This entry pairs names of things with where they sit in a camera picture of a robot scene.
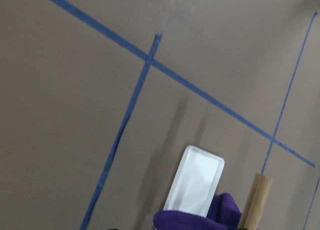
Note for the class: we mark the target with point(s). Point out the left wooden rack rod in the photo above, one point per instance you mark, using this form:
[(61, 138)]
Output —
[(256, 202)]

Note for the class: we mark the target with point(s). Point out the purple towel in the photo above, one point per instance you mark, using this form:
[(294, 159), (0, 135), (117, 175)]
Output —
[(223, 214)]

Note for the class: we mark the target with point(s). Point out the white towel rack base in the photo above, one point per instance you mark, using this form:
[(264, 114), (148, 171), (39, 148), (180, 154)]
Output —
[(195, 182)]

